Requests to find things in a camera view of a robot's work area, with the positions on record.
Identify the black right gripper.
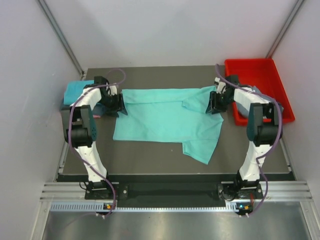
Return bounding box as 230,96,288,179
205,91,233,115

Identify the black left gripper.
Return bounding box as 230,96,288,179
98,92,127,118

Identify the turquoise t-shirt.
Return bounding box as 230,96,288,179
113,86,224,165

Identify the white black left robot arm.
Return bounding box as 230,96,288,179
61,76,128,200

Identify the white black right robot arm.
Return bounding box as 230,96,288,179
205,75,282,201

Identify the grey-blue t-shirt in bin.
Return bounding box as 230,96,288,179
234,86,275,118

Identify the folded blue t-shirt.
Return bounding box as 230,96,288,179
63,80,94,106

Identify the red plastic bin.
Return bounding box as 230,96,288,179
224,58,295,124

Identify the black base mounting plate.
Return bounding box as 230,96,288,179
84,182,264,201

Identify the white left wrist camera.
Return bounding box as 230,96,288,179
106,85,118,96

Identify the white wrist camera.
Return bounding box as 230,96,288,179
214,77,226,94
106,85,118,96

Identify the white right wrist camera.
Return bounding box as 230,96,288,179
214,77,226,94

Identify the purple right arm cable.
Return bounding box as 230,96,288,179
215,63,285,218

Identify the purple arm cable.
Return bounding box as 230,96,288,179
215,63,285,218
68,68,127,217

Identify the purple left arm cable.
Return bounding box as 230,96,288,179
68,68,127,217

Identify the slotted grey cable duct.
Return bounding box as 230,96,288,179
49,201,253,213

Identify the left aluminium corner post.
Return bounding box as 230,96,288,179
35,0,84,76

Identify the aluminium corner post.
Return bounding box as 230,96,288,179
35,0,84,76
265,0,306,59

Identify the right aluminium corner post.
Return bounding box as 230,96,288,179
265,0,306,59

